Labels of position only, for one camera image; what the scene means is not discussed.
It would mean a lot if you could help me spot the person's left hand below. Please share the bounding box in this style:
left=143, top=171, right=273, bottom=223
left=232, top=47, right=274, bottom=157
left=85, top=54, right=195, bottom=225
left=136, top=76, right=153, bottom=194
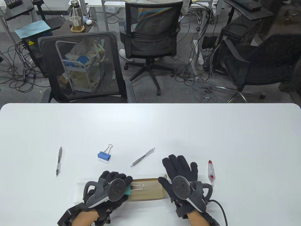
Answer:
left=80, top=171, right=133, bottom=223

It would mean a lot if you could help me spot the person's right hand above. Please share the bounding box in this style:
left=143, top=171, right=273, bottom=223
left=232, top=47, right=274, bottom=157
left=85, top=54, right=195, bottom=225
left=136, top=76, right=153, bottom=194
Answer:
left=158, top=154, right=213, bottom=219

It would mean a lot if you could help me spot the green binder clip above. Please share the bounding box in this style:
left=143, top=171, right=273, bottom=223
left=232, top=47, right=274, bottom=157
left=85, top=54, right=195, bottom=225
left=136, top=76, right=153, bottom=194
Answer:
left=124, top=184, right=144, bottom=196

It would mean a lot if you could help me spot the blue binder clip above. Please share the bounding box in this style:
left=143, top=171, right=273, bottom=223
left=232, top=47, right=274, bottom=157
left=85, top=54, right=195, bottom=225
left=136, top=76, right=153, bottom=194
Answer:
left=98, top=144, right=113, bottom=161

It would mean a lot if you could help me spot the clear red correction pen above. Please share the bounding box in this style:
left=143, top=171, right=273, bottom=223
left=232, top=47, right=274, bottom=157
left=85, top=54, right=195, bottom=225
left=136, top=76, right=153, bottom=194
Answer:
left=208, top=160, right=215, bottom=187

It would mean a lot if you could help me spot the clear grey-grip retractable pen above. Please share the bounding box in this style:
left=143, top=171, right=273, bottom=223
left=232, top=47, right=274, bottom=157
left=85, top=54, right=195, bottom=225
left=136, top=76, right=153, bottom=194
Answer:
left=130, top=148, right=156, bottom=168

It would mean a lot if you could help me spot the beige pull-out pencil case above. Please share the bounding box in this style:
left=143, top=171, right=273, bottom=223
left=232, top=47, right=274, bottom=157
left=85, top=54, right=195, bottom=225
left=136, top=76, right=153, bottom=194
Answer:
left=74, top=174, right=168, bottom=204

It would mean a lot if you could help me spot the slim grey retractable pen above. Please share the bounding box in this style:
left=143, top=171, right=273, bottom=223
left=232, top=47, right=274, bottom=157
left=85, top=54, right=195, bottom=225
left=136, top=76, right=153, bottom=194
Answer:
left=56, top=147, right=63, bottom=177

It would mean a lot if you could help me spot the person's right forearm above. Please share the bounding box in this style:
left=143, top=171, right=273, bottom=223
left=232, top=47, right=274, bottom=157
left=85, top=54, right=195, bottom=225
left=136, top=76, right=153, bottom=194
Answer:
left=187, top=211, right=212, bottom=226

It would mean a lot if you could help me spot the person's left forearm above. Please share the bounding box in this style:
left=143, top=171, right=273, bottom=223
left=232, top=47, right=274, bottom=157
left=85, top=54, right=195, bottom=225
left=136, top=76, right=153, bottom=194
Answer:
left=71, top=210, right=99, bottom=226

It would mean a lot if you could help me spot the grey hand tracker controller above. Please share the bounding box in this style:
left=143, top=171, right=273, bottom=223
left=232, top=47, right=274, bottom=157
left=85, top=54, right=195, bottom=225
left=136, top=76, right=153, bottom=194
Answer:
left=83, top=178, right=126, bottom=209
left=172, top=176, right=213, bottom=212

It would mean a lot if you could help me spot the black mesh-back chair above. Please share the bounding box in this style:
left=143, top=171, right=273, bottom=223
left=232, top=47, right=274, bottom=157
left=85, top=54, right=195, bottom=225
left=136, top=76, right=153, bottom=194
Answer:
left=38, top=31, right=136, bottom=103

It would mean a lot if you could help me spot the black swivel office chair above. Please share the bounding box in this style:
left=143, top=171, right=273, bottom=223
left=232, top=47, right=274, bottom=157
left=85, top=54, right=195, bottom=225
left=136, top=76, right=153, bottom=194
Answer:
left=119, top=1, right=181, bottom=96

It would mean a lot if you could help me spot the black chair chrome base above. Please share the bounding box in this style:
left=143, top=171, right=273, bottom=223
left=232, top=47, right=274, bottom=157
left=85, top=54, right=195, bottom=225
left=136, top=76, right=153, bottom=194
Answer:
left=210, top=33, right=301, bottom=103

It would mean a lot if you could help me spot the black cabinet yellow label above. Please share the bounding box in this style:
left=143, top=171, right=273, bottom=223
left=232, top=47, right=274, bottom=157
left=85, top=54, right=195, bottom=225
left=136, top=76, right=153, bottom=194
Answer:
left=24, top=38, right=50, bottom=77

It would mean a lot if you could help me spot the dark brown side desk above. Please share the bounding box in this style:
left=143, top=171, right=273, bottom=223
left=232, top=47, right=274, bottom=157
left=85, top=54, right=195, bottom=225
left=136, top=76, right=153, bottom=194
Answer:
left=60, top=18, right=94, bottom=36

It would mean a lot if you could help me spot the clear plastic cup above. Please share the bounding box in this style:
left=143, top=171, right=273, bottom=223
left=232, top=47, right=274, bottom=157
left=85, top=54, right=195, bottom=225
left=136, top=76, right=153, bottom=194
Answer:
left=69, top=16, right=83, bottom=30

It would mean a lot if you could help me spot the black flat tray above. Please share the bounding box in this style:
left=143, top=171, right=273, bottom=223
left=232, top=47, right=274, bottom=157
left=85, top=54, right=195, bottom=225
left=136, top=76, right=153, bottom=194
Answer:
left=45, top=17, right=66, bottom=30

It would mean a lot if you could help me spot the teal folder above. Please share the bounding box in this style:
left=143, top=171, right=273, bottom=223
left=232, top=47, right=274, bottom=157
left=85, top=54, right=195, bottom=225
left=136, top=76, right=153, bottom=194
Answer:
left=15, top=20, right=51, bottom=39

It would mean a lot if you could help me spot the steel water bottle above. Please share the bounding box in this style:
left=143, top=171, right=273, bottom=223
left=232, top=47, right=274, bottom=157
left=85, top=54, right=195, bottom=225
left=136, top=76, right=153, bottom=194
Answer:
left=71, top=0, right=81, bottom=19

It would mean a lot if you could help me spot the black keyboard desk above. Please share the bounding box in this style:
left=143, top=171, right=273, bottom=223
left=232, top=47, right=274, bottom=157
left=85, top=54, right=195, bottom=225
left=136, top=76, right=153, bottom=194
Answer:
left=223, top=0, right=275, bottom=20

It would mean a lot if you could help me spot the black keyboard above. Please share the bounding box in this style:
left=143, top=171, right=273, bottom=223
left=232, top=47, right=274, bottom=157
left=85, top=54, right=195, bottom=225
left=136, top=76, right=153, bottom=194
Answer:
left=232, top=0, right=262, bottom=12

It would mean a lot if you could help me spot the black stand desk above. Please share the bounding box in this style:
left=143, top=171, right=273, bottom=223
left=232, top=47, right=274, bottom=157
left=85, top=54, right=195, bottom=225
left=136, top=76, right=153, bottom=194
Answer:
left=5, top=0, right=34, bottom=20

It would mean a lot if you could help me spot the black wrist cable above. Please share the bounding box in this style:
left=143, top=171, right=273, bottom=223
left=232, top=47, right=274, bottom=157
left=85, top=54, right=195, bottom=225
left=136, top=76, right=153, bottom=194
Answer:
left=209, top=200, right=228, bottom=226

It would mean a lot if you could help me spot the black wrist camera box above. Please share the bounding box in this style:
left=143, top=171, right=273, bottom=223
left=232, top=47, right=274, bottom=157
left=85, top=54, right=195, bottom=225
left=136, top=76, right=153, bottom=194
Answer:
left=58, top=208, right=75, bottom=226
left=207, top=215, right=221, bottom=226

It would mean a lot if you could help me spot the tangle of grey floor cables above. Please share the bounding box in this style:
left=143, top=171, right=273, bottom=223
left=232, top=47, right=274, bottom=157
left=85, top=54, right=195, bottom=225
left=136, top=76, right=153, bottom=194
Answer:
left=175, top=64, right=226, bottom=101

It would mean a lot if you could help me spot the white wire mesh cart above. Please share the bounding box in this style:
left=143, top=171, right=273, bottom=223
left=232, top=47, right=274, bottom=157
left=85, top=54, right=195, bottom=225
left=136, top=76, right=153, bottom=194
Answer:
left=55, top=39, right=110, bottom=93

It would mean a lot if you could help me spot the tangle of black floor cables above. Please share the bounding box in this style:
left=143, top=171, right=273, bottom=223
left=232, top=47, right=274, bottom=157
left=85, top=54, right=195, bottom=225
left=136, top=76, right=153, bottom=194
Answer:
left=0, top=40, right=51, bottom=93

